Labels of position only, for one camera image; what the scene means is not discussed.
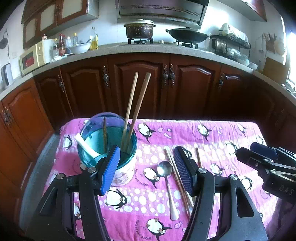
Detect brown wooden chopstick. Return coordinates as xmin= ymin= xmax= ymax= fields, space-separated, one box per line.
xmin=196 ymin=147 xmax=202 ymax=168

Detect bronze fork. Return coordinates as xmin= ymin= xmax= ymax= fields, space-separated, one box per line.
xmin=103 ymin=117 xmax=108 ymax=153

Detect white ceramic spoon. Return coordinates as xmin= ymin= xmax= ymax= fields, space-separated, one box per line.
xmin=74 ymin=133 xmax=100 ymax=158

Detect silver metal spoon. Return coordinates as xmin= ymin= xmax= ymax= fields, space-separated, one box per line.
xmin=157 ymin=161 xmax=179 ymax=221

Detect light wooden chopstick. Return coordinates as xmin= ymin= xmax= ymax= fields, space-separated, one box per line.
xmin=165 ymin=146 xmax=194 ymax=209
xmin=164 ymin=148 xmax=193 ymax=217

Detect white floral utensil holder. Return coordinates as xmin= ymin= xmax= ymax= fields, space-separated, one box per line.
xmin=77 ymin=112 xmax=137 ymax=187

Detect pink penguin tablecloth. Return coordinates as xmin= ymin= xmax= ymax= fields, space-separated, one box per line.
xmin=43 ymin=117 xmax=278 ymax=241

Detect dark wood base cabinets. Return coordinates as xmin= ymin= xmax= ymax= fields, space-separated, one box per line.
xmin=1 ymin=53 xmax=295 ymax=222

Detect black dish drying rack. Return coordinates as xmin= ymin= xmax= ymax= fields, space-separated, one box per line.
xmin=209 ymin=23 xmax=251 ymax=60

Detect white bowl on counter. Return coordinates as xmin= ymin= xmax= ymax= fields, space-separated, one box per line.
xmin=69 ymin=42 xmax=91 ymax=54

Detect yellow cooking oil bottle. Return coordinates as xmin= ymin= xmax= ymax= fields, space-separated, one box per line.
xmin=90 ymin=27 xmax=98 ymax=51

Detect gas stove burners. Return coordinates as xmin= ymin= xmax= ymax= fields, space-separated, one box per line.
xmin=127 ymin=38 xmax=198 ymax=49

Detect dark sauce bottle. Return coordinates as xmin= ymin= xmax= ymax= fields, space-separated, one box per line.
xmin=59 ymin=34 xmax=66 ymax=56

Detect cream microwave oven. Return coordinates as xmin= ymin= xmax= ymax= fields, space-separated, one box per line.
xmin=19 ymin=39 xmax=55 ymax=75

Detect black wok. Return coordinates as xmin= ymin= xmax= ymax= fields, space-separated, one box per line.
xmin=166 ymin=27 xmax=208 ymax=44

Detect speckled cooking pot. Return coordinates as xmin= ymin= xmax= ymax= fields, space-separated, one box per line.
xmin=124 ymin=19 xmax=156 ymax=39

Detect white electric kettle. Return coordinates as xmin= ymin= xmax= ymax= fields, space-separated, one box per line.
xmin=1 ymin=63 xmax=13 ymax=88

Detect steel range hood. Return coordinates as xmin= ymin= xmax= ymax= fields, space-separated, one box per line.
xmin=115 ymin=0 xmax=209 ymax=26

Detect wall utensil holder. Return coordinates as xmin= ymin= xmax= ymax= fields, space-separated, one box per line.
xmin=263 ymin=33 xmax=277 ymax=54

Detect wooden upper wall cabinets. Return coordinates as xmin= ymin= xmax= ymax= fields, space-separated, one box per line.
xmin=21 ymin=0 xmax=99 ymax=49

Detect black hanging wall ladle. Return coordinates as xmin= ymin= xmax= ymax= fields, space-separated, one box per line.
xmin=0 ymin=29 xmax=10 ymax=63

